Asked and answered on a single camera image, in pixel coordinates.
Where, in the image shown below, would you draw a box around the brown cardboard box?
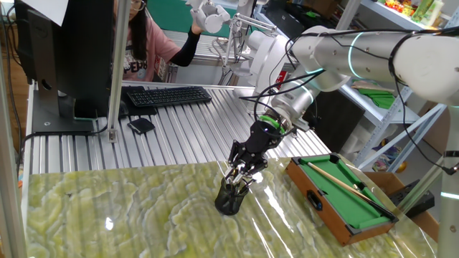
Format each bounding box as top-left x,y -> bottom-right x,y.
364,171 -> 441,243

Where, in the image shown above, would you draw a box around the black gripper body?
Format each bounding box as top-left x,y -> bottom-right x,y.
245,119 -> 285,154

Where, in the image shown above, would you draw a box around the black plastic stand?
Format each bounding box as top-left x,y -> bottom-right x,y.
389,178 -> 435,219

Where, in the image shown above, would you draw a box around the mini pool table toy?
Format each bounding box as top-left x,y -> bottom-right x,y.
285,153 -> 399,247

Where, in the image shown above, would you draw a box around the green marble pattern mat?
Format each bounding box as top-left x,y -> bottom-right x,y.
24,156 -> 439,258

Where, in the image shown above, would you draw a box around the red yellow snack packs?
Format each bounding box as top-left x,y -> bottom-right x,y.
385,0 -> 413,17

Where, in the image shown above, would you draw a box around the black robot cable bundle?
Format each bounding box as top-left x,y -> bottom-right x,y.
238,27 -> 459,177

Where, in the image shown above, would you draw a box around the pale drink bottle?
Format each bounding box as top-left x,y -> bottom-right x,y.
421,0 -> 445,27

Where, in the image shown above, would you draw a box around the silver articulated stand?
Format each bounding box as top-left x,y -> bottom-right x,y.
214,13 -> 278,85

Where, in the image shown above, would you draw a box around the white paper note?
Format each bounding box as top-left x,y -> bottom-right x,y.
21,0 -> 69,27

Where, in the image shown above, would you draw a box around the white red carton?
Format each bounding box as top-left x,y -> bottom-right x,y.
153,52 -> 170,82

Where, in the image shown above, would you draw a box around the black keyboard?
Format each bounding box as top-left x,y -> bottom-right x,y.
126,85 -> 213,108

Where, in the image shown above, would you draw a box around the black wallet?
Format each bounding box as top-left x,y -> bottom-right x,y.
127,117 -> 156,135

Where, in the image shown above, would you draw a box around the black mesh pen holder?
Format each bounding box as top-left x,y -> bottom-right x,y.
214,178 -> 251,216

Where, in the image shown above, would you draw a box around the person in pink shirt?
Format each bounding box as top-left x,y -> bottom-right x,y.
113,0 -> 184,82

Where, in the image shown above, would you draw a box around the black monitor cable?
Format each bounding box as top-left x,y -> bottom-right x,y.
16,123 -> 109,173

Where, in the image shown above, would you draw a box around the wooden cue stick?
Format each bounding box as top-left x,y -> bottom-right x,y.
306,161 -> 397,219

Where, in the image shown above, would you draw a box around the white teleoperation handle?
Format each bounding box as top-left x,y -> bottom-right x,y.
186,0 -> 232,34

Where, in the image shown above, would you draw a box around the black clip pen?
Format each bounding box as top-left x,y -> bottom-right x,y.
235,178 -> 248,197

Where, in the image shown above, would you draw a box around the black storage case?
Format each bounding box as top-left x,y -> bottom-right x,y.
264,0 -> 338,37

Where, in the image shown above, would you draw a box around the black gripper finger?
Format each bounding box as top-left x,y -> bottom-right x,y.
237,153 -> 269,181
227,140 -> 250,173

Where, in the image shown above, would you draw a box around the white metal shelf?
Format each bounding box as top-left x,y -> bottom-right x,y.
322,0 -> 459,173

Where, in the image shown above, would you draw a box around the aluminium frame post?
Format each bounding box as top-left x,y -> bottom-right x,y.
331,0 -> 362,32
396,164 -> 445,216
106,0 -> 132,143
0,53 -> 28,258

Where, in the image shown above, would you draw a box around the colourful toy pile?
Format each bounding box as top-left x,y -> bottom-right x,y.
372,139 -> 408,173

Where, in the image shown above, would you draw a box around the black sleeved forearm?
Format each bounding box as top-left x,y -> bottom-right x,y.
169,24 -> 204,68

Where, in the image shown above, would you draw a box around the black computer monitor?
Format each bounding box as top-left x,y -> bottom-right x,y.
13,0 -> 115,135

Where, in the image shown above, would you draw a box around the black mouse pad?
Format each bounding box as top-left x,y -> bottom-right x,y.
120,85 -> 158,118

